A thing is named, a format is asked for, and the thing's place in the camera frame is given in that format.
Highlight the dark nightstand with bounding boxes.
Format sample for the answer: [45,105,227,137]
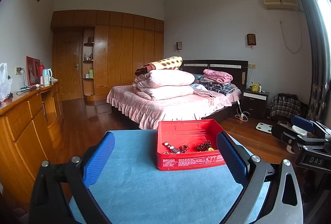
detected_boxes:
[241,89,269,119]

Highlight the yellow spotted blanket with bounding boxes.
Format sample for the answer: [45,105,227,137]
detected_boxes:
[135,56,183,76]

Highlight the upper pink folded quilt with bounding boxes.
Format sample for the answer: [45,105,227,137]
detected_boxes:
[132,69,195,89]

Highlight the plaid folded clothes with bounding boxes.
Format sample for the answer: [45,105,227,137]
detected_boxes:
[199,78,236,96]

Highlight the dark curtain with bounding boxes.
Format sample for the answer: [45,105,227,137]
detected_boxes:
[301,0,330,123]

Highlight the wooden wardrobe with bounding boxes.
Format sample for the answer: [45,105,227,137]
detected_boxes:
[50,10,164,101]

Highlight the black bead bracelet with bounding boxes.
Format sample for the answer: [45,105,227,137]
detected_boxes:
[195,140,213,152]

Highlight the white plastic bag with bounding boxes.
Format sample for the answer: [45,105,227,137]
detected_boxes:
[0,63,12,102]

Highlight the pink folded blanket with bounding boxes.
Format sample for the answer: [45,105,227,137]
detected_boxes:
[203,69,233,84]

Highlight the silver metal wristwatch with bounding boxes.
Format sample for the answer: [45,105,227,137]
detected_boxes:
[163,142,181,154]

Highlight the yellow pikachu plush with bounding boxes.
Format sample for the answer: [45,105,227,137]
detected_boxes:
[250,82,261,92]

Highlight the pink folded quilt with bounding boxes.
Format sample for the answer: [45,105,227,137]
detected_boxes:
[133,86,194,101]
[132,69,195,89]

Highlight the wooden sideboard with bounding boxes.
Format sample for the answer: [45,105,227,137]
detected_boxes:
[1,83,63,210]

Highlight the bed with pink cover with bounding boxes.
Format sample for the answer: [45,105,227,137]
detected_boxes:
[107,86,241,129]

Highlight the white electric kettle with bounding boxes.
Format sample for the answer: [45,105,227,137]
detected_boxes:
[42,68,53,87]

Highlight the red framed picture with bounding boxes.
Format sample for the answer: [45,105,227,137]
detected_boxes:
[26,56,41,86]

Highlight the lower pink folded quilt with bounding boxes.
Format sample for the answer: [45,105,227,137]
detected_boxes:
[133,86,194,101]

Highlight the wall air conditioner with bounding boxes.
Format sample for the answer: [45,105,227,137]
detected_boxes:
[263,0,299,11]

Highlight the white power strip cable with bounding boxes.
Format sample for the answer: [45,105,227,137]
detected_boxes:
[234,99,250,122]

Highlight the plaid bag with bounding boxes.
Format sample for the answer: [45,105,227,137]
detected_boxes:
[270,93,301,119]

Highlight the brown wall lamp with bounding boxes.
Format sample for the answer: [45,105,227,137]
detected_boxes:
[246,33,256,46]

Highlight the blue table cloth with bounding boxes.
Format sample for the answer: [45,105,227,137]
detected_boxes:
[68,128,272,224]

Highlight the black bed headboard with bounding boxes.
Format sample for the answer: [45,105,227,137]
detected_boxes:
[180,60,248,90]

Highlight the white bathroom scale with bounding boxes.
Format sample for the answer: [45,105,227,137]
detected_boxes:
[255,123,272,134]

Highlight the red metal tin box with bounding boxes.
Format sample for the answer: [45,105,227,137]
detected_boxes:
[157,119,225,171]

